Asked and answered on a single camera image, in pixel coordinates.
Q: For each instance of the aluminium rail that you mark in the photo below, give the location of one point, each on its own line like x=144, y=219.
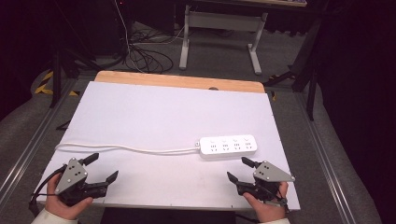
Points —
x=34, y=146
x=327, y=161

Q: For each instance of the person's left hand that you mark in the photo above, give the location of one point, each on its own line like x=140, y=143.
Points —
x=62, y=208

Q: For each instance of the white metal desk frame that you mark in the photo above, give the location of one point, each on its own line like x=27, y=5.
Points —
x=222, y=21

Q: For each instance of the person's white sleeve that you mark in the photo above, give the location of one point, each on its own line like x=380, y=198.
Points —
x=275, y=221
x=53, y=219

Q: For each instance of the person's right white sleeve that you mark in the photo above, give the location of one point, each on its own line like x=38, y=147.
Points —
x=275, y=221

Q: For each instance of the person's left white sleeve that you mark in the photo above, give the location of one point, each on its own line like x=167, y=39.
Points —
x=53, y=219

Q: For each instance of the white power strip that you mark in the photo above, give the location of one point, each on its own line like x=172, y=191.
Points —
x=229, y=145

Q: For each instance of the person's right hand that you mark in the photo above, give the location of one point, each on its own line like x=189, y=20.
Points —
x=269, y=213

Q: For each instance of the yellow black floor tape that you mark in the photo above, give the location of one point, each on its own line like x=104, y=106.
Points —
x=42, y=90

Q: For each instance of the wooden desk top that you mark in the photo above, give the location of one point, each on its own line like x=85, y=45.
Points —
x=264, y=2

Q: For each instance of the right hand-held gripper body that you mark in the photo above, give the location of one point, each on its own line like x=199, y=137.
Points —
x=271, y=174

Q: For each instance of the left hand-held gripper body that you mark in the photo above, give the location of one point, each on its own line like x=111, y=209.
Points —
x=72, y=177

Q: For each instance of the white table cover sheet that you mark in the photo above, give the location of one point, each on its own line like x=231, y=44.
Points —
x=162, y=115

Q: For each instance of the black metal stand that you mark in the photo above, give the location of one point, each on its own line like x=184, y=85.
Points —
x=306, y=62
x=56, y=77

